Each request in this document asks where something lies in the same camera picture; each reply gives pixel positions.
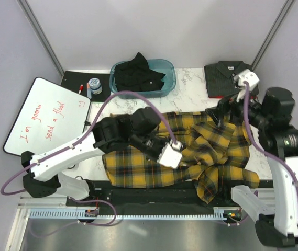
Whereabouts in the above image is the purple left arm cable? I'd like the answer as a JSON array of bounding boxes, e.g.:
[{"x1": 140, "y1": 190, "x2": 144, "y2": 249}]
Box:
[{"x1": 1, "y1": 90, "x2": 181, "y2": 226}]

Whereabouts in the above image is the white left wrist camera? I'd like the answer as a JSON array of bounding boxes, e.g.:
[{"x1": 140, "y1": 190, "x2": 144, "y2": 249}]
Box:
[{"x1": 157, "y1": 140, "x2": 183, "y2": 169}]

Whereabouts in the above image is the light blue cable duct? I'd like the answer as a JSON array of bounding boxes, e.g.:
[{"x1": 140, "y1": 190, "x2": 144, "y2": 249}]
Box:
[{"x1": 29, "y1": 208, "x2": 238, "y2": 220}]

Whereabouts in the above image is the black shirt in bin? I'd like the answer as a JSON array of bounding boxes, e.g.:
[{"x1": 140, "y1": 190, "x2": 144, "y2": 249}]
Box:
[{"x1": 114, "y1": 52, "x2": 165, "y2": 92}]

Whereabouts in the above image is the blue orange eraser stick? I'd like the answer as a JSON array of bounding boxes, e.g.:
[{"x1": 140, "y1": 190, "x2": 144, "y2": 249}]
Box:
[{"x1": 86, "y1": 83, "x2": 92, "y2": 100}]

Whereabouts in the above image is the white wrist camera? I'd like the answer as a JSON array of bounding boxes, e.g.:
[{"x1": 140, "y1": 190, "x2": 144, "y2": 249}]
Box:
[
  {"x1": 157, "y1": 140, "x2": 183, "y2": 169},
  {"x1": 233, "y1": 69, "x2": 260, "y2": 102}
]

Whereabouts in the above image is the folded dark striped shirt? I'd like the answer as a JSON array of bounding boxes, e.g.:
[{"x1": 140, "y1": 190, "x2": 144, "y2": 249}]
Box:
[{"x1": 204, "y1": 61, "x2": 253, "y2": 98}]

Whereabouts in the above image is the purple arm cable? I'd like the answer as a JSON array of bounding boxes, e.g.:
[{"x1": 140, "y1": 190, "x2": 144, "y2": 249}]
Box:
[
  {"x1": 219, "y1": 81, "x2": 298, "y2": 251},
  {"x1": 1, "y1": 90, "x2": 181, "y2": 226}
]

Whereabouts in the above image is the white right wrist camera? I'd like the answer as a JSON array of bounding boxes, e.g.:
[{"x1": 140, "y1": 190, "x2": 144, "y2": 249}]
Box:
[{"x1": 233, "y1": 69, "x2": 260, "y2": 102}]

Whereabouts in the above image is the small blue white jar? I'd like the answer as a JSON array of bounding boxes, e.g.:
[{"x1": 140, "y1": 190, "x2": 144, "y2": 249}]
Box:
[{"x1": 88, "y1": 78, "x2": 102, "y2": 95}]

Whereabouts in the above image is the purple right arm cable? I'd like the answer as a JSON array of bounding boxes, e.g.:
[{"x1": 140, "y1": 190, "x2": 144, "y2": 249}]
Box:
[{"x1": 219, "y1": 81, "x2": 298, "y2": 251}]

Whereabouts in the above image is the black mat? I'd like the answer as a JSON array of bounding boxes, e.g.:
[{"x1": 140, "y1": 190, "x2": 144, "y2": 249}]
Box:
[{"x1": 60, "y1": 71, "x2": 111, "y2": 102}]

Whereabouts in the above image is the white dry-erase board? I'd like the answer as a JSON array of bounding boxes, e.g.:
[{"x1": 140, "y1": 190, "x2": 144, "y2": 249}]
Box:
[{"x1": 3, "y1": 77, "x2": 91, "y2": 156}]

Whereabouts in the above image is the teal plastic bin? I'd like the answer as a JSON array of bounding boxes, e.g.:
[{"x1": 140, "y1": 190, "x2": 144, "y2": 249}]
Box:
[{"x1": 109, "y1": 54, "x2": 176, "y2": 98}]

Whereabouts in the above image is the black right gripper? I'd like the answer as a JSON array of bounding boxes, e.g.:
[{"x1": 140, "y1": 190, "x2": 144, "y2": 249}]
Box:
[{"x1": 205, "y1": 83, "x2": 270, "y2": 128}]

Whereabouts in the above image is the yellow plaid long sleeve shirt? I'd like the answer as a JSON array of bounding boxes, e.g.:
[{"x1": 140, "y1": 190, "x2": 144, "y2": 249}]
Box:
[{"x1": 102, "y1": 111, "x2": 260, "y2": 203}]

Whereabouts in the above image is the aluminium frame rail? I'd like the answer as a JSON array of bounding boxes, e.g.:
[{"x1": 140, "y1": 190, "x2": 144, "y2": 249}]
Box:
[{"x1": 17, "y1": 187, "x2": 298, "y2": 210}]

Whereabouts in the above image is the red whiteboard marker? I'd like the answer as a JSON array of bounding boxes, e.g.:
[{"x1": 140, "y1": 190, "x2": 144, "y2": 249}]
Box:
[{"x1": 78, "y1": 84, "x2": 84, "y2": 94}]

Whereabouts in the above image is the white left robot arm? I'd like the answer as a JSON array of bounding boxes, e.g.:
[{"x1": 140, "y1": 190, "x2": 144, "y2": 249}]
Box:
[{"x1": 21, "y1": 107, "x2": 172, "y2": 206}]

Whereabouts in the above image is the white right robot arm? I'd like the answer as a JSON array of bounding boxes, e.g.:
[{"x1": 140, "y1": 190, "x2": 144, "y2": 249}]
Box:
[{"x1": 206, "y1": 87, "x2": 298, "y2": 248}]

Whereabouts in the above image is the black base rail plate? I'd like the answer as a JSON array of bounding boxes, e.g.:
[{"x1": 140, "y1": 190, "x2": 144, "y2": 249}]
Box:
[{"x1": 64, "y1": 179, "x2": 244, "y2": 215}]

